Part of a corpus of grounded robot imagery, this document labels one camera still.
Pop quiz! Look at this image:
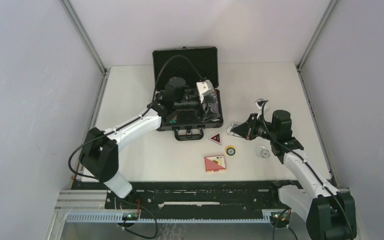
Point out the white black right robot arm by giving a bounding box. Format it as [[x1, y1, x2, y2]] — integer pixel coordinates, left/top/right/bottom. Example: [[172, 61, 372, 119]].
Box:
[[231, 110, 357, 240]]

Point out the yellow round blind button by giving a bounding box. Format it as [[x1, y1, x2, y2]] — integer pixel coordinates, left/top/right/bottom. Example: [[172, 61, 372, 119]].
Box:
[[225, 145, 237, 157]]

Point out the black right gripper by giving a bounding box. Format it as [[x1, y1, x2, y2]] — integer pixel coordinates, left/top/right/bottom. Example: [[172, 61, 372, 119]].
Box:
[[231, 113, 277, 142]]

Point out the black poker chip case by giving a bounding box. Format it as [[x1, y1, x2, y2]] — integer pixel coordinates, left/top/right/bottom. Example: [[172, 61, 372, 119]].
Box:
[[152, 46, 224, 141]]

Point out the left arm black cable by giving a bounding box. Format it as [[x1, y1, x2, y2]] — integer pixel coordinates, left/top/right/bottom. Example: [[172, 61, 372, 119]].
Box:
[[152, 54, 201, 104]]

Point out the blue playing card deck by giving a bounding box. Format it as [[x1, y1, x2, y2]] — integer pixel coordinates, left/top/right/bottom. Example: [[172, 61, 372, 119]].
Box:
[[226, 122, 242, 138]]

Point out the red triangular dealer button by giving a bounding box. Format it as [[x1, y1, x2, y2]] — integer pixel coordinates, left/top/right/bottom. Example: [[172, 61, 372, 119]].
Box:
[[208, 132, 222, 146]]

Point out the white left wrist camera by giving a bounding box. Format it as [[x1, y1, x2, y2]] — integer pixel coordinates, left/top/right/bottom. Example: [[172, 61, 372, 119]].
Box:
[[196, 79, 214, 99]]

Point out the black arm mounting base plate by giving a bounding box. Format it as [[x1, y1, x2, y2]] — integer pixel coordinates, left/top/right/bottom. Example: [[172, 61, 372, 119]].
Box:
[[71, 180, 337, 220]]

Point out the white slotted cable duct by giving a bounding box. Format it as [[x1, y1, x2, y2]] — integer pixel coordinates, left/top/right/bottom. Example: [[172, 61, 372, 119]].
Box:
[[66, 212, 274, 224]]

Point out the aluminium frame rail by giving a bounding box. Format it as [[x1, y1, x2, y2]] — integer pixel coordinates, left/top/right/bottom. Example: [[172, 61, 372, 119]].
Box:
[[57, 189, 284, 210]]

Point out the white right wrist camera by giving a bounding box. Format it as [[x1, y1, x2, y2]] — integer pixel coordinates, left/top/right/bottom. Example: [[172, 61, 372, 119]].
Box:
[[254, 98, 266, 110]]

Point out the red playing card deck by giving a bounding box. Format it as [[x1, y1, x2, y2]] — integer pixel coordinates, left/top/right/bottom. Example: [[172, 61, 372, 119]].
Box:
[[204, 155, 227, 173]]

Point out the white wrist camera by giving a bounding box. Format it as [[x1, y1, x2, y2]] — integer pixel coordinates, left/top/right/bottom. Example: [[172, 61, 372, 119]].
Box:
[[196, 79, 214, 99], [254, 98, 266, 110]]

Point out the blue purple poker chip row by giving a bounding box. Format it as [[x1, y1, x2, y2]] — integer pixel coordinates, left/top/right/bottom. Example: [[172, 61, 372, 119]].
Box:
[[209, 90, 220, 115]]

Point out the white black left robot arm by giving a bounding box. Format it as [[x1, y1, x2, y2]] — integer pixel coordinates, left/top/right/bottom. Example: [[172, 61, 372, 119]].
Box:
[[78, 77, 222, 209]]

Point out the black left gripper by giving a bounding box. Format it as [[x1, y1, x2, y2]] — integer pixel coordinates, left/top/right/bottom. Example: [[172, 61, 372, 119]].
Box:
[[174, 95, 221, 123]]

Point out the clear round button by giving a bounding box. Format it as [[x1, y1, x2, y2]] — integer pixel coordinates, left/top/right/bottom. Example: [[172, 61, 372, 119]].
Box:
[[254, 145, 271, 159]]

